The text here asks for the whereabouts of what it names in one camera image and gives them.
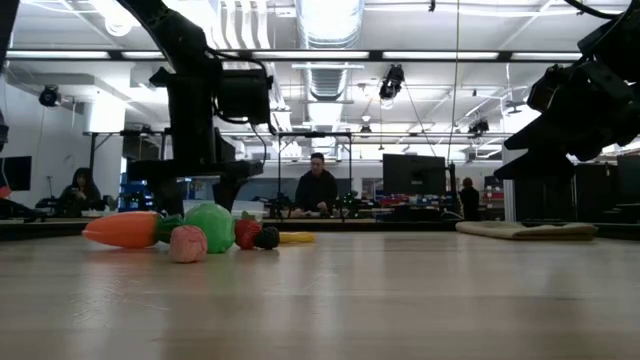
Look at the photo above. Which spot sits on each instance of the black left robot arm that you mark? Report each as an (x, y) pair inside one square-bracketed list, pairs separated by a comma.
[(170, 35)]

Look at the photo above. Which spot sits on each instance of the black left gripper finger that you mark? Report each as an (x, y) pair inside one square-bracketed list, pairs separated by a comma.
[(226, 190), (167, 195)]

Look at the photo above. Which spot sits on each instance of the small red toy berry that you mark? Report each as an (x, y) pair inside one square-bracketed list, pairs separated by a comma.
[(247, 232)]

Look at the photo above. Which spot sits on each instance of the black toy blackberry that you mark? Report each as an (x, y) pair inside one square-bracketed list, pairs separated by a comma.
[(268, 238)]

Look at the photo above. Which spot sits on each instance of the black hanging spotlight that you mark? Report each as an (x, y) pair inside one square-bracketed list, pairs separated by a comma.
[(391, 82)]

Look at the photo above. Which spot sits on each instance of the black round wall camera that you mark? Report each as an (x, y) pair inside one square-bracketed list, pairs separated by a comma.
[(50, 96)]

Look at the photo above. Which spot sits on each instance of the black aluminium table frame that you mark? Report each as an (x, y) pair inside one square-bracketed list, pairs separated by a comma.
[(376, 55)]

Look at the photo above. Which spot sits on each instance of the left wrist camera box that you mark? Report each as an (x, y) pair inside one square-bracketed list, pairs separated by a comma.
[(245, 95)]

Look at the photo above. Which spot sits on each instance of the pink toy ball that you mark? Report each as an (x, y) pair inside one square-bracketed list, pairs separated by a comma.
[(188, 244)]

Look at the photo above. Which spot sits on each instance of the green leafy toy vegetable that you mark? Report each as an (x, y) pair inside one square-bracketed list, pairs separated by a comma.
[(212, 225)]

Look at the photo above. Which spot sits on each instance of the black monitor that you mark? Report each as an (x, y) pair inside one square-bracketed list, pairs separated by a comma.
[(414, 175), (15, 173)]

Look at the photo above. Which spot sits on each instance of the orange toy carrot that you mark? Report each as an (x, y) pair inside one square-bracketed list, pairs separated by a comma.
[(125, 230)]

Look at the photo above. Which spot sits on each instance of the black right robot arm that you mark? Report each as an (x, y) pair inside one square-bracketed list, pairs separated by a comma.
[(625, 45)]

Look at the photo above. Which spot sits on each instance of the tan folded cloth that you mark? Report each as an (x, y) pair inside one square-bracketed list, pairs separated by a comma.
[(525, 231)]

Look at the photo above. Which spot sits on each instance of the yellow toy banana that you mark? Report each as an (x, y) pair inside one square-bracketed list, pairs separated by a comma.
[(297, 237)]

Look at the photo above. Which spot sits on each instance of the person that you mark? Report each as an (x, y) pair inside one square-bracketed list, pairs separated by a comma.
[(316, 187), (469, 200), (80, 192)]

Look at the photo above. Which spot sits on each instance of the silver ventilation duct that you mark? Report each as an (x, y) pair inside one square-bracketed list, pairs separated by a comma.
[(327, 30)]

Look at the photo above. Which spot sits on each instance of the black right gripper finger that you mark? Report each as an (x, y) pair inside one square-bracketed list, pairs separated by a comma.
[(540, 167), (535, 137)]

